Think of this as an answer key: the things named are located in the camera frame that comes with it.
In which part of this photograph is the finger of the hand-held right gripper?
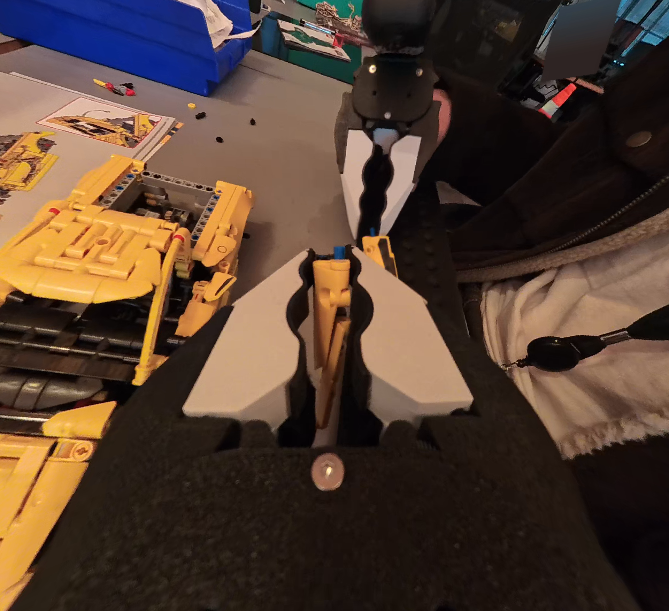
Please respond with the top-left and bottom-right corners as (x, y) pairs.
(340, 127), (375, 236)
(378, 135), (422, 236)

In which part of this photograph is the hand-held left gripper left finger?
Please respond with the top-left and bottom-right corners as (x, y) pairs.
(182, 249), (315, 425)

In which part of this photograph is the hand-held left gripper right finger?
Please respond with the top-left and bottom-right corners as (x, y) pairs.
(350, 246), (475, 425)

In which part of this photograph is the yellow brick panel assembly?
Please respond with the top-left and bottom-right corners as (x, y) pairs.
(312, 245), (352, 430)

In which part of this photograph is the yellow toy brick car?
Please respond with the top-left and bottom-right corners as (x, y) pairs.
(0, 153), (257, 601)

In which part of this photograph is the person's right forearm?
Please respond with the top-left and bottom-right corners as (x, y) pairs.
(421, 70), (576, 204)

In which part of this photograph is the person's right hand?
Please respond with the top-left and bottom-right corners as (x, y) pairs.
(431, 88), (454, 145)

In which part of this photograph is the black perforated panel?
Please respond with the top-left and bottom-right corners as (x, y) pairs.
(389, 177), (471, 340)

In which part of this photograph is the brown wooden model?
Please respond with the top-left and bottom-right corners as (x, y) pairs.
(314, 1), (369, 45)

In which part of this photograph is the flat printed box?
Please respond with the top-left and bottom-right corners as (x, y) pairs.
(277, 20), (352, 63)

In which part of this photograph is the dark green cutting mat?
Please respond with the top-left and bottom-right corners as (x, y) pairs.
(261, 12), (361, 85)

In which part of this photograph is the person's white shirt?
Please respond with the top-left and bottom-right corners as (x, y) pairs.
(480, 235), (669, 460)

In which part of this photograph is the orange traffic cone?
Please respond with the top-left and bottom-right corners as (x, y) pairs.
(538, 82), (578, 120)

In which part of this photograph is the small red yellow brick cluster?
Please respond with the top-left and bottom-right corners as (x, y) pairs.
(93, 78), (137, 97)

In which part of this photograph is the open instruction booklet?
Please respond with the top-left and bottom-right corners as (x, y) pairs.
(0, 71), (185, 214)

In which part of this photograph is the blue plastic bin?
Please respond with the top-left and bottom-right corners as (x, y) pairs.
(0, 0), (254, 97)

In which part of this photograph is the black lanyard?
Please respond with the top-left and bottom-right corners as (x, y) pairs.
(501, 304), (669, 374)

